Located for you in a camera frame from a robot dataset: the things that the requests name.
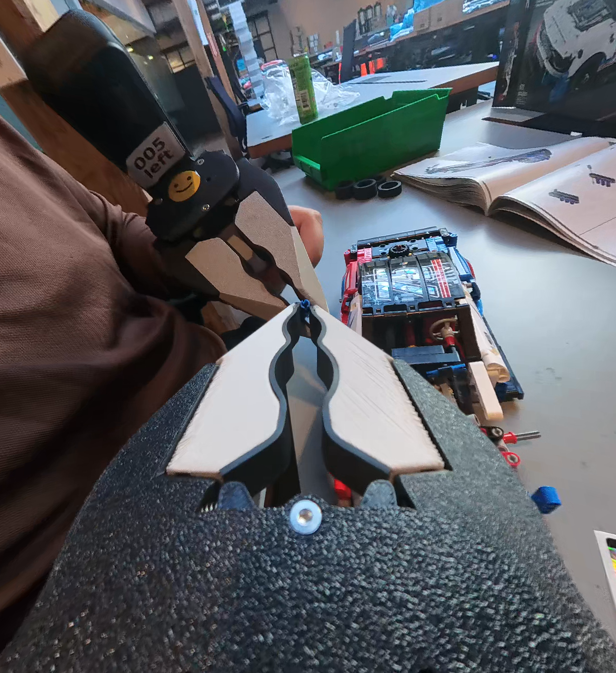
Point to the grey desk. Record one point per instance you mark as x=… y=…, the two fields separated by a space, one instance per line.
x=549 y=342

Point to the clear plastic bag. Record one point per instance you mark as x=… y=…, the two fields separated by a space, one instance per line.
x=334 y=89

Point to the race car set box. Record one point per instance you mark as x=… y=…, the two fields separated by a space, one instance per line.
x=576 y=52

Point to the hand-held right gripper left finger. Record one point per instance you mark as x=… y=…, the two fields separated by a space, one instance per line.
x=229 y=415

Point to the green drink can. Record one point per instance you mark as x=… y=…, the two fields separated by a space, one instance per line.
x=302 y=89

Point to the green plastic bin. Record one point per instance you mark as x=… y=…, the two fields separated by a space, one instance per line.
x=371 y=136

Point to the black toy wheel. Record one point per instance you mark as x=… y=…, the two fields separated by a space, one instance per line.
x=365 y=188
x=345 y=190
x=390 y=188

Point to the person's left hand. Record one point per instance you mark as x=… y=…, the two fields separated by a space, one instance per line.
x=308 y=231

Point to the open instruction booklet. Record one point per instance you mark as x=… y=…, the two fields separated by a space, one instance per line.
x=549 y=194

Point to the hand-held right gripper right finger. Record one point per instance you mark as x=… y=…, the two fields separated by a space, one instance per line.
x=381 y=415

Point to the wood edged grey table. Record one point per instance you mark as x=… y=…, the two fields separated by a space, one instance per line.
x=418 y=79

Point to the toy brick race car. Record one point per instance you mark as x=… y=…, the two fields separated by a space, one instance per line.
x=418 y=284

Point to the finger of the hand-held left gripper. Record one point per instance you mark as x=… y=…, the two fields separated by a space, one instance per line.
x=276 y=231
x=229 y=273

